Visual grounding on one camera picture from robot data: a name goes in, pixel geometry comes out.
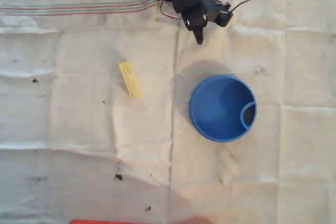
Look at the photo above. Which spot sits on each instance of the blue plastic cup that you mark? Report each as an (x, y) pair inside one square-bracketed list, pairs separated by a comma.
[(218, 113)]

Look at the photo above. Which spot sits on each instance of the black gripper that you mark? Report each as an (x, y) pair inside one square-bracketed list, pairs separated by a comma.
[(195, 26)]

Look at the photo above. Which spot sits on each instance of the red flat object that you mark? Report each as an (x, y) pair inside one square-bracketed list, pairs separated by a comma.
[(136, 221)]

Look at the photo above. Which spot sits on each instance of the yellow rectangular block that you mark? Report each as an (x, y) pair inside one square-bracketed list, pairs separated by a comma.
[(130, 79)]

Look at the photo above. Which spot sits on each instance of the white cloth with striped band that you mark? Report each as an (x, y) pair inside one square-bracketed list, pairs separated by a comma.
[(78, 134)]

